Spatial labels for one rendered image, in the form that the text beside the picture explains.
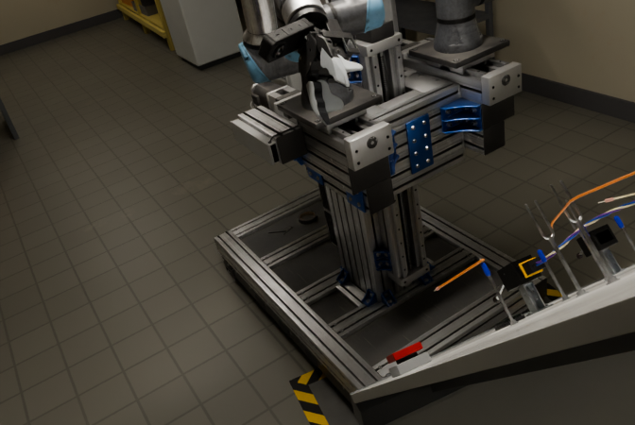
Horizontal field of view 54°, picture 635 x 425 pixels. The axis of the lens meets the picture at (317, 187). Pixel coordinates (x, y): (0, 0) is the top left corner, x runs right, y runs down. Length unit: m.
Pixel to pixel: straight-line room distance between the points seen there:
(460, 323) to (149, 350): 1.37
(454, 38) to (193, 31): 4.33
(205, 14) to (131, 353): 3.86
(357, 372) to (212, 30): 4.47
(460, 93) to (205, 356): 1.54
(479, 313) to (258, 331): 0.98
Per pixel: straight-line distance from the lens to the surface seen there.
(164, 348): 2.91
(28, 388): 3.08
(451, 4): 1.97
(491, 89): 1.93
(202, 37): 6.14
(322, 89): 1.09
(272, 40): 1.05
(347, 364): 2.25
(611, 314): 0.40
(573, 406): 1.37
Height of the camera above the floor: 1.85
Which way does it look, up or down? 30 degrees down
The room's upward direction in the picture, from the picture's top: 12 degrees counter-clockwise
